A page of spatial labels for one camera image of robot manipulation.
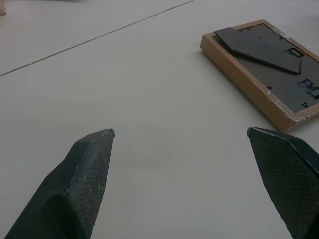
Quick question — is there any wooden picture frame face down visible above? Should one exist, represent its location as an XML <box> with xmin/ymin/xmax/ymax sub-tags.
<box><xmin>200</xmin><ymin>19</ymin><xmax>319</xmax><ymax>133</ymax></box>

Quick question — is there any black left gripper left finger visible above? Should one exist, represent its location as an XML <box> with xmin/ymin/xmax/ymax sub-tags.
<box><xmin>4</xmin><ymin>128</ymin><xmax>115</xmax><ymax>239</ymax></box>

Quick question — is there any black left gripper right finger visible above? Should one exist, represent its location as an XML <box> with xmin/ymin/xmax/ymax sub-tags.
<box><xmin>246</xmin><ymin>126</ymin><xmax>319</xmax><ymax>239</ymax></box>

